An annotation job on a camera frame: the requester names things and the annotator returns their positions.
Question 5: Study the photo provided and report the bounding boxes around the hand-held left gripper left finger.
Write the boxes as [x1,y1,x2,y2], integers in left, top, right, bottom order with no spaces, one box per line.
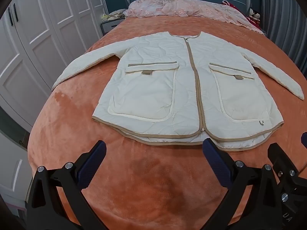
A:
[27,140,107,230]

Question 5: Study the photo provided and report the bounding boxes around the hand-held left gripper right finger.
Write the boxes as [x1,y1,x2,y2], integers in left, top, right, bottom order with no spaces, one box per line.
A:
[203,138,285,230]

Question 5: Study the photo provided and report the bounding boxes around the white quilted jacket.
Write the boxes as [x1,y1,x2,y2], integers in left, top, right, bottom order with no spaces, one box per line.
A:
[51,31,305,152]

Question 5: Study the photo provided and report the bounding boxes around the orange plush blanket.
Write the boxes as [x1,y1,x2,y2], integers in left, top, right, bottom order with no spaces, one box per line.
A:
[27,16,307,230]

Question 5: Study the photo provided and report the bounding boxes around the grey curtain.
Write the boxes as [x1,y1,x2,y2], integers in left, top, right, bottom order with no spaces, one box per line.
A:
[260,0,307,75]

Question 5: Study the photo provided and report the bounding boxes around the red cloth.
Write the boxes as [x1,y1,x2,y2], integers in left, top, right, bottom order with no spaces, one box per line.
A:
[248,18,261,31]

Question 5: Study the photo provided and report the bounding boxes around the plush toys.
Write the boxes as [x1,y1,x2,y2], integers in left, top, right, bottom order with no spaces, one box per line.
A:
[248,8,261,21]

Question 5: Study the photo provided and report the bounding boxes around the grey nightstand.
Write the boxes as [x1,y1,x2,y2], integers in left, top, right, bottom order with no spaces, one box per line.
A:
[99,17,125,37]

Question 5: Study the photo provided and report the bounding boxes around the beige cloth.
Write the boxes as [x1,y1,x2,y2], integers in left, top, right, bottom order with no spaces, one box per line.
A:
[107,9,127,21]

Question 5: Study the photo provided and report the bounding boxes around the pink floral quilt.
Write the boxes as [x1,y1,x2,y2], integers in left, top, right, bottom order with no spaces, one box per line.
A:
[123,0,264,35]

